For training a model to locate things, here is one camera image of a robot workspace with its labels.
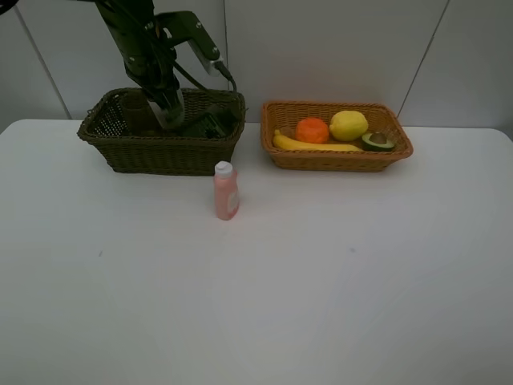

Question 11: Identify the orange wicker basket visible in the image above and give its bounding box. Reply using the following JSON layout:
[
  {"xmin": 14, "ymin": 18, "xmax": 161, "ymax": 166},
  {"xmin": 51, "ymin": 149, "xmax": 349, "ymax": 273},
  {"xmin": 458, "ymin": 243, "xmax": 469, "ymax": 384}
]
[{"xmin": 261, "ymin": 101, "xmax": 414, "ymax": 172}]

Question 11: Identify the dark green wicker basket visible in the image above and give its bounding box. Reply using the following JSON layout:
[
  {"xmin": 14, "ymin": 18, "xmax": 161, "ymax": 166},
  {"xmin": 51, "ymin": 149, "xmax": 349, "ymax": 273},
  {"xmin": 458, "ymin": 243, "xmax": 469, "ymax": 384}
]
[{"xmin": 77, "ymin": 88, "xmax": 246, "ymax": 176}]

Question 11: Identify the halved avocado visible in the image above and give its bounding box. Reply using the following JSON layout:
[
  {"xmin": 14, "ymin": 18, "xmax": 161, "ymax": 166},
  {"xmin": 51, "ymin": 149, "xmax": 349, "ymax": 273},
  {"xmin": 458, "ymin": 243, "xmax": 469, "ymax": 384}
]
[{"xmin": 361, "ymin": 132, "xmax": 395, "ymax": 152}]

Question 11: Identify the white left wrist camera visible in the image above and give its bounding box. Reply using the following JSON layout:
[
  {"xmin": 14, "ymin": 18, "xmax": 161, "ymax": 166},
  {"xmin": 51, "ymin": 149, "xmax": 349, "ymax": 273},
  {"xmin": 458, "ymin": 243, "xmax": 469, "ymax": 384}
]
[{"xmin": 154, "ymin": 10, "xmax": 226, "ymax": 77}]

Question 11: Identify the pink bottle white cap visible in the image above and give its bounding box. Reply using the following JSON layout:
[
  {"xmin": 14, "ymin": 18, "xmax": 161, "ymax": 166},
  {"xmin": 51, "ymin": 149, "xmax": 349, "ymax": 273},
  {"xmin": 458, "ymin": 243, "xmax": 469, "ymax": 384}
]
[{"xmin": 214, "ymin": 161, "xmax": 240, "ymax": 221}]

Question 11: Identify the dark green pump bottle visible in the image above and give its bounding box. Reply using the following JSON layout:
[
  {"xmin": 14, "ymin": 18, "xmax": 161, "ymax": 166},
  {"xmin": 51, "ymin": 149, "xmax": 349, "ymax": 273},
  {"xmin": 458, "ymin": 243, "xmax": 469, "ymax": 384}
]
[{"xmin": 180, "ymin": 104, "xmax": 240, "ymax": 140}]

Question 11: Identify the yellow lemon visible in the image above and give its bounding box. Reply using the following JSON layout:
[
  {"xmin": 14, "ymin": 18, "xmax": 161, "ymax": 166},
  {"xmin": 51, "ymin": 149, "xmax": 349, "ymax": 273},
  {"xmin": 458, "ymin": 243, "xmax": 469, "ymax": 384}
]
[{"xmin": 329, "ymin": 111, "xmax": 369, "ymax": 142}]

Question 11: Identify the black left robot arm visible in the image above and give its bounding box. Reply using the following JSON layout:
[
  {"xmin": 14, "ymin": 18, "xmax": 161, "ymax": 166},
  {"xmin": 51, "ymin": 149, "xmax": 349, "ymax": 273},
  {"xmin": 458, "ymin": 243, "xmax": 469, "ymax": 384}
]
[{"xmin": 95, "ymin": 1, "xmax": 183, "ymax": 110}]

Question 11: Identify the yellow banana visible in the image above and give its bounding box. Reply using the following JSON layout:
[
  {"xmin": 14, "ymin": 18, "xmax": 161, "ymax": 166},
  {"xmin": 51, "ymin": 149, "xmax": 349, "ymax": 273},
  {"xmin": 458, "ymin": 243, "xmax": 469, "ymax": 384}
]
[{"xmin": 273, "ymin": 130, "xmax": 363, "ymax": 152}]

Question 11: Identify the translucent pink plastic cup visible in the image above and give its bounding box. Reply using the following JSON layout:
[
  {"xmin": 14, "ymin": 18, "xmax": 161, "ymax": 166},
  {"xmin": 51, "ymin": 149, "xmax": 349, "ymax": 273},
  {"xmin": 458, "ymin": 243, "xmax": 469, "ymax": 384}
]
[{"xmin": 119, "ymin": 91, "xmax": 161, "ymax": 136}]

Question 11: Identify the white tube blue cap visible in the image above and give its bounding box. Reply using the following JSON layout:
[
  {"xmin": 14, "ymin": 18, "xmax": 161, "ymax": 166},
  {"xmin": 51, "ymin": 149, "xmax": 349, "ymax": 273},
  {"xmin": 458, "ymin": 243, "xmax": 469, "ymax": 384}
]
[{"xmin": 147, "ymin": 89, "xmax": 185, "ymax": 132}]

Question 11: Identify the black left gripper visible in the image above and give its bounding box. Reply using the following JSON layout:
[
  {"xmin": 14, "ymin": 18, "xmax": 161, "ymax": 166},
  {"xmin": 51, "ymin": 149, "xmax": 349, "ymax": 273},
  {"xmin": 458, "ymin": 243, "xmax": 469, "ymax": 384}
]
[{"xmin": 122, "ymin": 38, "xmax": 180, "ymax": 107}]

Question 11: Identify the black left camera cable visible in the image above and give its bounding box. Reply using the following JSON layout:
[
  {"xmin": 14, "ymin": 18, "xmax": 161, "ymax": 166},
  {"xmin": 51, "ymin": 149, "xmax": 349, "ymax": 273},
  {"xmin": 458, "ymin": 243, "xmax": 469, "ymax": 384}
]
[{"xmin": 172, "ymin": 59, "xmax": 240, "ymax": 95}]

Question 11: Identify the orange mandarin fruit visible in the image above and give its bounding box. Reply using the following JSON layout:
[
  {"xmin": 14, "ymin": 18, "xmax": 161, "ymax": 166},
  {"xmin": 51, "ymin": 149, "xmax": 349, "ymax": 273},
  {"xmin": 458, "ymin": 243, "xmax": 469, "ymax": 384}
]
[{"xmin": 295, "ymin": 117, "xmax": 329, "ymax": 144}]

